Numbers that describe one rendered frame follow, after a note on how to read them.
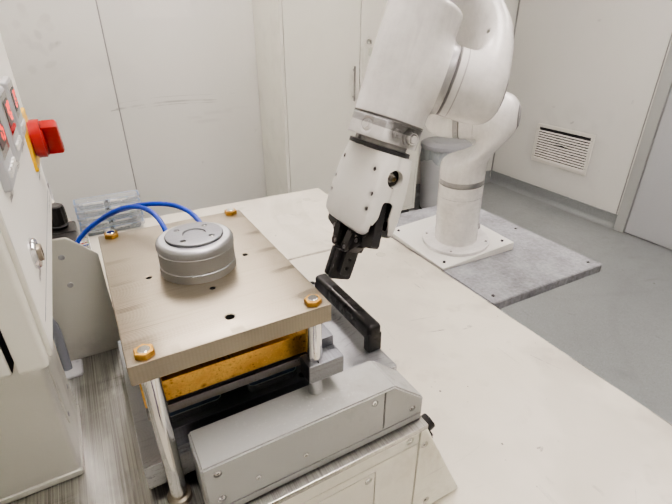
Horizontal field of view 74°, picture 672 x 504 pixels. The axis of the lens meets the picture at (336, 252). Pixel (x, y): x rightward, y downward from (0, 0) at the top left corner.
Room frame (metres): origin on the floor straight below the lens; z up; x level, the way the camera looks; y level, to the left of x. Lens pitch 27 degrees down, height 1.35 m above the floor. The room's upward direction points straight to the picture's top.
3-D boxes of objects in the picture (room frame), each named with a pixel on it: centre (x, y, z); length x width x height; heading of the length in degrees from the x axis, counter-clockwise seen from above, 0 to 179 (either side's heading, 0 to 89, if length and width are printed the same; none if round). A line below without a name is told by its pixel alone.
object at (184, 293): (0.43, 0.19, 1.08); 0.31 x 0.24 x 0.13; 29
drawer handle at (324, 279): (0.52, -0.01, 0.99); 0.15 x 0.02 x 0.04; 29
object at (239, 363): (0.43, 0.15, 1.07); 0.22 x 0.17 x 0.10; 29
